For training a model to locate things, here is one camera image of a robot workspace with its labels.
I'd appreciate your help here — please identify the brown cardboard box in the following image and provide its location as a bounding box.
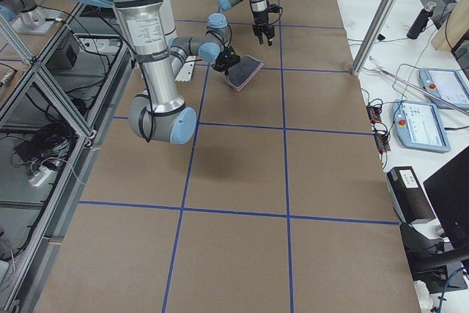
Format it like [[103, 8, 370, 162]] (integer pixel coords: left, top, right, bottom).
[[386, 166, 436, 225]]

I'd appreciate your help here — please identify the small circuit board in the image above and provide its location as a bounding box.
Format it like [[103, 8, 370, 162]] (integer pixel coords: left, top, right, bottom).
[[366, 104, 391, 155]]

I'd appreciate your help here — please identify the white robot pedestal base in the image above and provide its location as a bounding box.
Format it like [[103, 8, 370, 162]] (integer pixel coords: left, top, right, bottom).
[[175, 56, 196, 82]]

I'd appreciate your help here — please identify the aluminium frame rack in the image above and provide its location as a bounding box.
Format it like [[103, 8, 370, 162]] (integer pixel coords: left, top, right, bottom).
[[1, 4, 131, 312]]

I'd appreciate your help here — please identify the pink towel with grey back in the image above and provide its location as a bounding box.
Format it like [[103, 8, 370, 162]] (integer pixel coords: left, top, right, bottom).
[[226, 55, 264, 92]]

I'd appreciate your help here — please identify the aluminium frame post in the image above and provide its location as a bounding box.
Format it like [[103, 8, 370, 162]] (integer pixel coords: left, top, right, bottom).
[[350, 0, 396, 76]]

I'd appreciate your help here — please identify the teach pendant tablet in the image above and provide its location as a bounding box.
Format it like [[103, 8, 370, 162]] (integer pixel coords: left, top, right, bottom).
[[392, 100, 451, 153], [419, 68, 468, 110]]

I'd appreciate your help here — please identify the reacher grabber stick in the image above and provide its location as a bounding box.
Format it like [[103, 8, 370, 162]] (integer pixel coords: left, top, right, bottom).
[[368, 55, 469, 111]]

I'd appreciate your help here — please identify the black monitor stand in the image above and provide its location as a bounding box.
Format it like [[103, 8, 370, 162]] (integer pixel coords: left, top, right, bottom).
[[399, 224, 468, 294]]

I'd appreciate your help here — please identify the near teach pendant tablet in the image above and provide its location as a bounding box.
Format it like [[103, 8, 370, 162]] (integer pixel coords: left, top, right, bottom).
[[392, 100, 451, 153]]

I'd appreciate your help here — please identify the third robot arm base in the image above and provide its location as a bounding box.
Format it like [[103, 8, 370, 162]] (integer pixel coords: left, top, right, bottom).
[[1, 0, 55, 35]]

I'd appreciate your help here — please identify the white power strip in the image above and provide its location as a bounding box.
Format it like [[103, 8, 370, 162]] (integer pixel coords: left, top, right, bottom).
[[28, 166, 53, 187]]

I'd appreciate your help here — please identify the far teach pendant tablet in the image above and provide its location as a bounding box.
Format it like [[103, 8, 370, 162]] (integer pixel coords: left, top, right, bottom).
[[419, 68, 468, 110]]

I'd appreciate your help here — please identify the black computer monitor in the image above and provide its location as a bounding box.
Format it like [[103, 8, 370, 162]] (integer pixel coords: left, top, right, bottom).
[[424, 147, 468, 246]]

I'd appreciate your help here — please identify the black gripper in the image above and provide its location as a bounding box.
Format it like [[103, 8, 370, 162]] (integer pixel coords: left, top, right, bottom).
[[252, 8, 275, 46], [211, 48, 240, 73]]

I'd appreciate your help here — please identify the black water bottle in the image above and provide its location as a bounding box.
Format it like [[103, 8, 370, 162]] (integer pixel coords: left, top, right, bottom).
[[407, 1, 437, 40]]

